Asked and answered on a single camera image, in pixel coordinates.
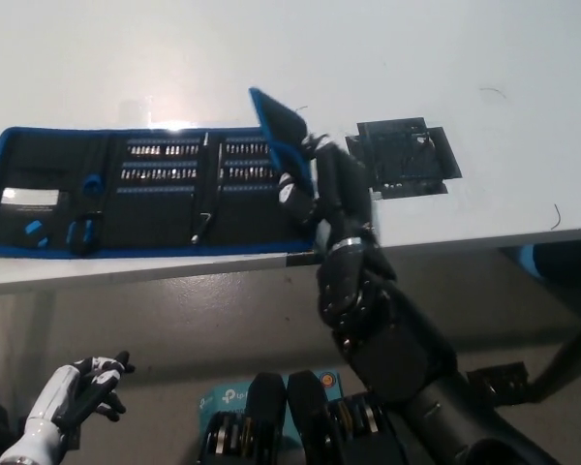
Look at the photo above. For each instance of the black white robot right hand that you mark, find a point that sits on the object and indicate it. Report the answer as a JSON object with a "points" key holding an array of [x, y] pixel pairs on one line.
{"points": [[344, 198]]}

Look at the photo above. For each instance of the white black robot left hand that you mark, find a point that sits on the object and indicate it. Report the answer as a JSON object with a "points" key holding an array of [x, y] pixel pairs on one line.
{"points": [[58, 392]]}

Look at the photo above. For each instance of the black toolkit roll blue trim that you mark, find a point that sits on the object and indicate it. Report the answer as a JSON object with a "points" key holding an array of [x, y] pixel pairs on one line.
{"points": [[164, 213]]}

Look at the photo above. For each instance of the black desk leg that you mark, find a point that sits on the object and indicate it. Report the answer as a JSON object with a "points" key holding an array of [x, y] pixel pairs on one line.
{"points": [[561, 358]]}

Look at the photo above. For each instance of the black circuit board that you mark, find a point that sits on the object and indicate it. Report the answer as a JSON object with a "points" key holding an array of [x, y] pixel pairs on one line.
{"points": [[406, 155]]}

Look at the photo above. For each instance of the blue strip of screwdriver bits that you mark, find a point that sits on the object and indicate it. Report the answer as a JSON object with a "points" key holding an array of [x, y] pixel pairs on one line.
{"points": [[244, 145], [247, 168], [160, 172], [252, 187], [162, 146]]}

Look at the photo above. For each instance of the thin dark thread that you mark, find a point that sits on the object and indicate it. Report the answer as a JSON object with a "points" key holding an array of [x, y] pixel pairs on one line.
{"points": [[557, 218], [494, 91], [301, 108]]}

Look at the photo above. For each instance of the black flexible extension shaft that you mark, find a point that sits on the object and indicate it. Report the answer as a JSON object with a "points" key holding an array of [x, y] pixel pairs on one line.
{"points": [[210, 194]]}

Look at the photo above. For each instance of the silver metal extension bar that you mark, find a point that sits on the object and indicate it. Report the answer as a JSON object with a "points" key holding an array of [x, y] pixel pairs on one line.
{"points": [[205, 139]]}

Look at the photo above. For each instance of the small blue plastic pick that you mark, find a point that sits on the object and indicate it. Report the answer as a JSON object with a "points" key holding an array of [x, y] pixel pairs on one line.
{"points": [[44, 240], [33, 227]]}

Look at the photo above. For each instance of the teal router box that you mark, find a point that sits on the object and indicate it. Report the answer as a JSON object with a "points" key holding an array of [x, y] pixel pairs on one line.
{"points": [[220, 397]]}

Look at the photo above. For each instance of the blue and black seat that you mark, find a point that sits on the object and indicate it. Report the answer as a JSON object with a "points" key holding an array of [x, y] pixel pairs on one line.
{"points": [[530, 261]]}

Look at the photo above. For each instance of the blue round cap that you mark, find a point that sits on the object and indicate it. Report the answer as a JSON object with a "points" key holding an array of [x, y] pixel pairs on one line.
{"points": [[92, 185]]}

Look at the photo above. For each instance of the black floor plate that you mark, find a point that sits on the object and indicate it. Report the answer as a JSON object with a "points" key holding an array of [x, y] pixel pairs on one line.
{"points": [[506, 380]]}

